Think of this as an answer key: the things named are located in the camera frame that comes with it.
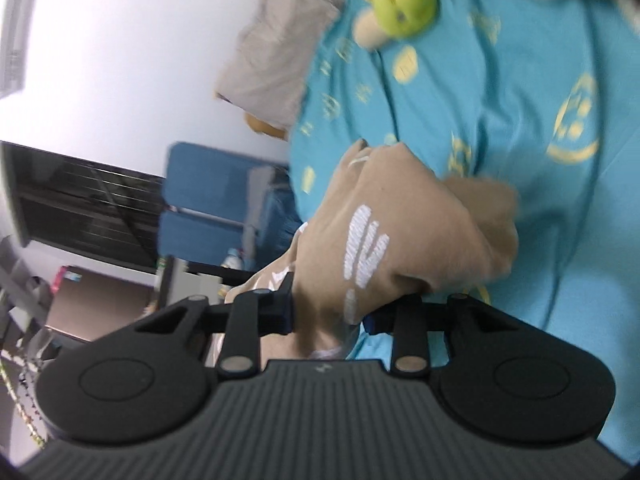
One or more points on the tan t-shirt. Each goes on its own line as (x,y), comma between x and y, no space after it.
(386,227)

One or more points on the pink lidded container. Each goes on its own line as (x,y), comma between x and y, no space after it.
(57,282)

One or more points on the dark window with grille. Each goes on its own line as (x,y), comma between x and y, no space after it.
(97,211)

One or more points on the grey pillow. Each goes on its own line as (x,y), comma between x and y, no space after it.
(266,76)

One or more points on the brown refrigerator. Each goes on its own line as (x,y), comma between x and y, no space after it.
(90,305)

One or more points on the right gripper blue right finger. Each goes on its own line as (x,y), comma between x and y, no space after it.
(404,320)

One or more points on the white table with black legs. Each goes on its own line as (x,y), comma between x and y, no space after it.
(176,279)

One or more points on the blue chair near wall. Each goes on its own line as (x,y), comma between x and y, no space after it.
(211,183)

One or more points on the blue chair behind table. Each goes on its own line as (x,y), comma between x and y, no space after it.
(198,239)

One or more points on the small white plush toy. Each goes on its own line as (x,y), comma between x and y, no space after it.
(233,260)

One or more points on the teal patterned bed sheet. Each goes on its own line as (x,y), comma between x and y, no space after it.
(540,94)

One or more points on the green and beige plush toy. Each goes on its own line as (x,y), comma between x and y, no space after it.
(383,21)

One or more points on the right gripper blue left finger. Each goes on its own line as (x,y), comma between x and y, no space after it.
(253,315)

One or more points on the grey cloth on chair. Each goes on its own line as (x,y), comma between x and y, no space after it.
(259,181)

